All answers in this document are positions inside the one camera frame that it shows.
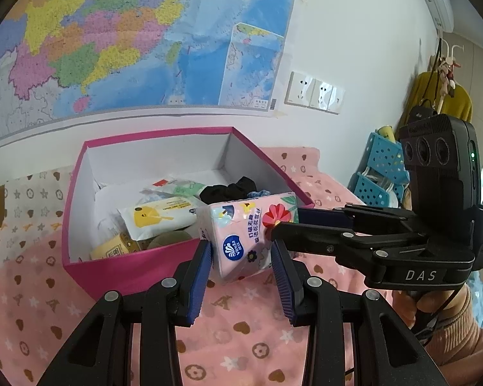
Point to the blue checkered scrunchie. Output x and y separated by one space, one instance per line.
258 194

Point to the blue perforated basket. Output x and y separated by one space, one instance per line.
381 179

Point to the black hanging bag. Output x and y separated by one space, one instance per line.
420 112

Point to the pink patterned bedsheet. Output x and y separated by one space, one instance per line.
240 338

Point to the black scrunchie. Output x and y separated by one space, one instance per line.
235 191

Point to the pink flower tissue pack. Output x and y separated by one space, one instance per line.
240 233

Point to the colourful wall map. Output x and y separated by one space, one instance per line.
65 58

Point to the person right hand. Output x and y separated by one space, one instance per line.
452 305

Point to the red green cotton swab bag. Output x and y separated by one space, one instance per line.
171 187

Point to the white patterned pillow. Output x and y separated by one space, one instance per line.
34 207

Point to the yellow duck wipes pack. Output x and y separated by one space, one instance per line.
145 221

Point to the pink cardboard box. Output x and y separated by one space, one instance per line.
211 156

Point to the yellow hanging garment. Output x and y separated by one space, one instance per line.
425 91

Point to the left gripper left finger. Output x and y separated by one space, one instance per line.
98 352

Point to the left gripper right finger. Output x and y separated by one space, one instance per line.
384 350

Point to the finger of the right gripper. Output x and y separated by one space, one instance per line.
326 214
337 239

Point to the white wall socket panel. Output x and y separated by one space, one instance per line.
306 91

